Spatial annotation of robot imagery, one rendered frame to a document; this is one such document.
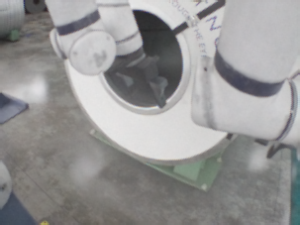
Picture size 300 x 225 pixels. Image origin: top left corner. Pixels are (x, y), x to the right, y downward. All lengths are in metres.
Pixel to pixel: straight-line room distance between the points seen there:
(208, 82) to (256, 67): 0.06
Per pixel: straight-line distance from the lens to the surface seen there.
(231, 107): 0.24
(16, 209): 0.49
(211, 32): 0.90
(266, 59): 0.20
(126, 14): 0.55
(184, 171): 1.49
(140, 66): 0.59
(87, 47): 0.37
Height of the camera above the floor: 1.10
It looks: 30 degrees down
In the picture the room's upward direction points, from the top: 7 degrees clockwise
